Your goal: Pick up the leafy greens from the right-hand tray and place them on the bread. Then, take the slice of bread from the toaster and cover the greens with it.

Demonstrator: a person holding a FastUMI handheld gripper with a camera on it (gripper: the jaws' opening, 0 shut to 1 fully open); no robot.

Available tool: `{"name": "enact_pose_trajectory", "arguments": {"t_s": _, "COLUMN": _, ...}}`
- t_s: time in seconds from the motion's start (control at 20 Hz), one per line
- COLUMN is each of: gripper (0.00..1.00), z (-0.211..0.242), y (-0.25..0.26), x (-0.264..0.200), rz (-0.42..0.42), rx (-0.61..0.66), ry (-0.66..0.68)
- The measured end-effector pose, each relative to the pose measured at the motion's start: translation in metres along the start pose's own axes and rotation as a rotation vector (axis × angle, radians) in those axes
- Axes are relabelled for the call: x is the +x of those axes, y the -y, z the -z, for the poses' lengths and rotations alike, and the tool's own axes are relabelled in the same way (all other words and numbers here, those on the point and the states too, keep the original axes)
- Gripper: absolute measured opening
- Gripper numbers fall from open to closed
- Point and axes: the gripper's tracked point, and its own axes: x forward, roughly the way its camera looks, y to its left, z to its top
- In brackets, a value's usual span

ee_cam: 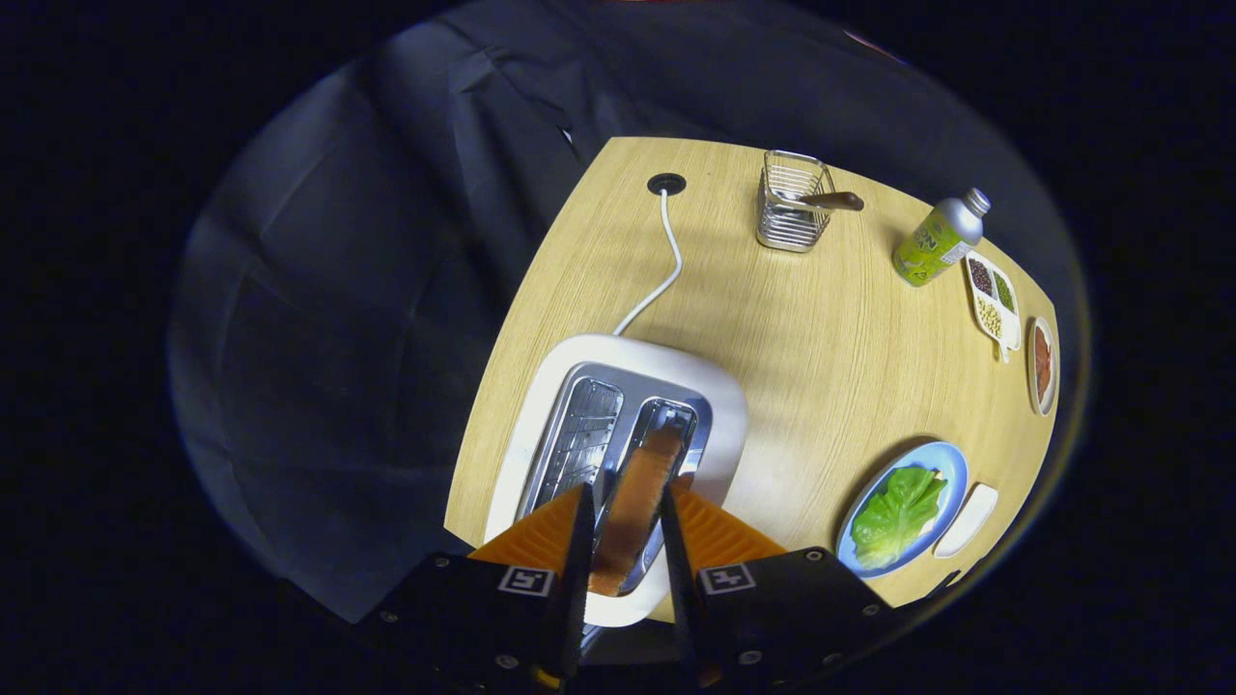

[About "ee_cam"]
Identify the white oval plate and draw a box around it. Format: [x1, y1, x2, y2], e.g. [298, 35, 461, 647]
[1025, 317, 1059, 418]

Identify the white compartment dish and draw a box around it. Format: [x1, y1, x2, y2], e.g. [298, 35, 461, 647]
[964, 249, 1023, 364]

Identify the white toaster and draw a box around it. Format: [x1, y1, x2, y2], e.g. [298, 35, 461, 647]
[483, 333, 749, 628]

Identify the green lettuce leaf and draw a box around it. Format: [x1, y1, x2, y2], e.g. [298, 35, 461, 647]
[852, 466, 949, 570]

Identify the metal wire basket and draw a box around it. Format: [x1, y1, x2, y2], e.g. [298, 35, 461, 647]
[756, 150, 837, 254]

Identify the toasted bread slice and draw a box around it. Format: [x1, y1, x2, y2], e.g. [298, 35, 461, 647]
[587, 428, 687, 598]

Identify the blue round plate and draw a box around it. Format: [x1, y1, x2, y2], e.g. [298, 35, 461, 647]
[836, 441, 969, 580]

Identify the small white plate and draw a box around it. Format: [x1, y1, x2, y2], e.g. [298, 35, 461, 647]
[934, 483, 999, 560]

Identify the white power cable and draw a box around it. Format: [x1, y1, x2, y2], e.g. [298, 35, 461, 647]
[611, 189, 684, 337]

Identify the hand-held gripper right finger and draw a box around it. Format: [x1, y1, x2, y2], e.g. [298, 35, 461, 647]
[659, 481, 911, 690]

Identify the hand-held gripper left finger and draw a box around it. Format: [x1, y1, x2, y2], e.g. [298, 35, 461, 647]
[359, 483, 597, 694]

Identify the green label metal bottle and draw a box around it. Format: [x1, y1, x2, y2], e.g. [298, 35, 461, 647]
[891, 187, 993, 289]

